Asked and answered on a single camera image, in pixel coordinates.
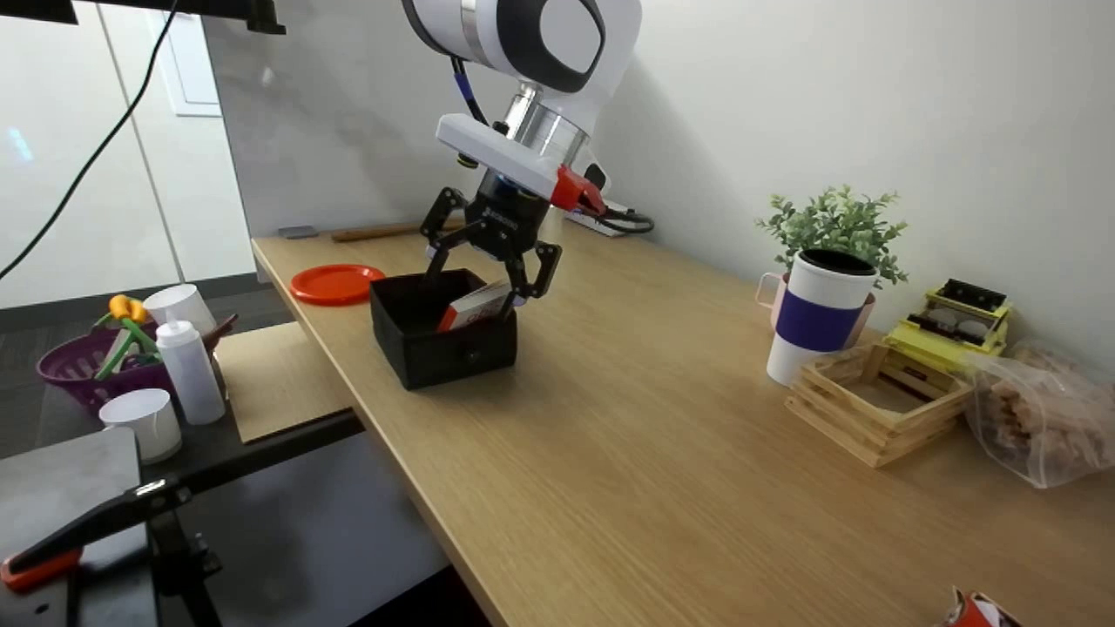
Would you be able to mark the green potted plant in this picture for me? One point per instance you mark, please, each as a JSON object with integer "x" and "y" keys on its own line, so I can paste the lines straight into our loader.
{"x": 839, "y": 228}

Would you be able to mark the potted plant white pot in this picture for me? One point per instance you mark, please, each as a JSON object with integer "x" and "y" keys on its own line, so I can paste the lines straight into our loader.
{"x": 814, "y": 318}

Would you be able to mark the orange round plate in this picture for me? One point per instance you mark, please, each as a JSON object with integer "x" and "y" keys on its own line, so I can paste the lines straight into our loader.
{"x": 337, "y": 282}

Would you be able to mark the white plastic bottle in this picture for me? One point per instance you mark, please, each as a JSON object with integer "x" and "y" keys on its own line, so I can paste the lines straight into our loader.
{"x": 194, "y": 370}

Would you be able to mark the grey flat sheet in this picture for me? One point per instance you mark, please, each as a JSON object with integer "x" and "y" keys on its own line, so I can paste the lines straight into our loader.
{"x": 57, "y": 487}

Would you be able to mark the orange white snack packet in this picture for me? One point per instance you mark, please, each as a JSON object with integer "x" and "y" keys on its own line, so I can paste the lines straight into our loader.
{"x": 472, "y": 306}

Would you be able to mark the clear plastic snack bag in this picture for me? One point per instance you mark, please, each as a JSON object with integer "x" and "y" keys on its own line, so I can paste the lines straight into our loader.
{"x": 1047, "y": 418}

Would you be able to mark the orange yellow toy flower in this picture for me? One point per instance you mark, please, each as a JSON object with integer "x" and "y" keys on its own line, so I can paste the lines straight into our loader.
{"x": 127, "y": 311}

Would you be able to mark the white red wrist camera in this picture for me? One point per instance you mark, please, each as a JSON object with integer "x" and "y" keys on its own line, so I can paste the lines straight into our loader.
{"x": 501, "y": 145}

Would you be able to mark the brown wooden stick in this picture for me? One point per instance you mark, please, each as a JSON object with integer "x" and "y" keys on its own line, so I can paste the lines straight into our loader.
{"x": 379, "y": 230}

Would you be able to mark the purple plastic basket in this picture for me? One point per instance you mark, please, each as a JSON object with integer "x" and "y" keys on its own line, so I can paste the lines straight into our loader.
{"x": 71, "y": 370}

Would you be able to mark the white tilted cup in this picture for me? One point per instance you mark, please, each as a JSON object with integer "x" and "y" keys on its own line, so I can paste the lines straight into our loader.
{"x": 182, "y": 306}

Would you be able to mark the white short cup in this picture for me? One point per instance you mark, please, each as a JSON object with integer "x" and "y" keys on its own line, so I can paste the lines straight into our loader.
{"x": 142, "y": 418}

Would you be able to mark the wooden slat crate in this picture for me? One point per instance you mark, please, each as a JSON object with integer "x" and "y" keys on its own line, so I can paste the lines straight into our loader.
{"x": 839, "y": 410}

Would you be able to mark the wooden board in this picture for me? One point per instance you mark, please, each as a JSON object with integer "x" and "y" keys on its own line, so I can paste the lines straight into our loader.
{"x": 273, "y": 376}

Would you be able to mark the yellow black toy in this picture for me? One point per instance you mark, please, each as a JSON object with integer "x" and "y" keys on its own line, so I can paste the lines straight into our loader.
{"x": 952, "y": 332}

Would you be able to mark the red snack packet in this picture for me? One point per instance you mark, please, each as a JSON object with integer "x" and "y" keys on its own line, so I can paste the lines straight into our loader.
{"x": 982, "y": 610}

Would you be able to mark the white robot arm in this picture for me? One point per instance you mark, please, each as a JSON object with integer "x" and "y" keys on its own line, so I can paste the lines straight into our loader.
{"x": 525, "y": 36}

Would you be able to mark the black fabric box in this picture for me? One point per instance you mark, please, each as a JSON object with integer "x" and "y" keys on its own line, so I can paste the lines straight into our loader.
{"x": 446, "y": 353}

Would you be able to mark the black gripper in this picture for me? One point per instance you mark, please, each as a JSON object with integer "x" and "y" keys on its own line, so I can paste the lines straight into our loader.
{"x": 507, "y": 219}

